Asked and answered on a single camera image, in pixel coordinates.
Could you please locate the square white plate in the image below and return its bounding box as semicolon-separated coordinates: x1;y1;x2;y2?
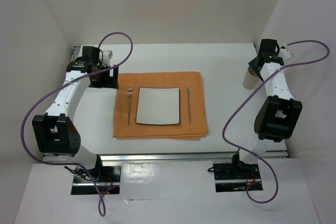
135;87;180;125

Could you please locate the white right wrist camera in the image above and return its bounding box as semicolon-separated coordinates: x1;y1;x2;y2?
278;46;293;62

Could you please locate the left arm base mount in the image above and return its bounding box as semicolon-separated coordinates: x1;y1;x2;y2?
67;165;121;195

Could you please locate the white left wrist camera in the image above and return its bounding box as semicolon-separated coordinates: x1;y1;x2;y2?
102;50;113;67

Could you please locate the aluminium table edge rail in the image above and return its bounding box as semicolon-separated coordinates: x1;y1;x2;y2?
43;151;288;163

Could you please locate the aluminium left side rail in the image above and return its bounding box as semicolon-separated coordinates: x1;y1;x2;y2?
66;46;81;72

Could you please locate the beige paper cup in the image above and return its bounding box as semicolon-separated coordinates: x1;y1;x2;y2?
243;67;259;90

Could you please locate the purple cable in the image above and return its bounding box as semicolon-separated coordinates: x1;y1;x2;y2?
222;40;331;204
20;32;134;217

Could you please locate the silver knife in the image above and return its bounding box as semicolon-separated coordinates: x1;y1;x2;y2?
186;87;192;124

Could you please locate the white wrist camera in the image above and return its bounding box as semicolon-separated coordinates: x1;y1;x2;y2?
102;50;113;67
278;46;293;62

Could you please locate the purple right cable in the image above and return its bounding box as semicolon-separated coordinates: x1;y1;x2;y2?
222;40;331;204

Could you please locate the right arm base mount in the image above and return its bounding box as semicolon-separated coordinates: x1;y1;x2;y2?
207;163;263;193

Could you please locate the orange cloth placemat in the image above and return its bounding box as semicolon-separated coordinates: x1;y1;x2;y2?
113;71;208;140

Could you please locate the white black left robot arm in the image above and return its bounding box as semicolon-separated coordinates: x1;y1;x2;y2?
32;46;104;182

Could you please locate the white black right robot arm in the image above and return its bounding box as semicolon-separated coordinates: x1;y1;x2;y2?
90;39;302;178

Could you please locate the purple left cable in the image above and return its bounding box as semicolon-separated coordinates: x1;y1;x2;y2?
20;32;134;217

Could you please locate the silver fork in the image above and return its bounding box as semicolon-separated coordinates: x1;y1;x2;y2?
127;86;133;126

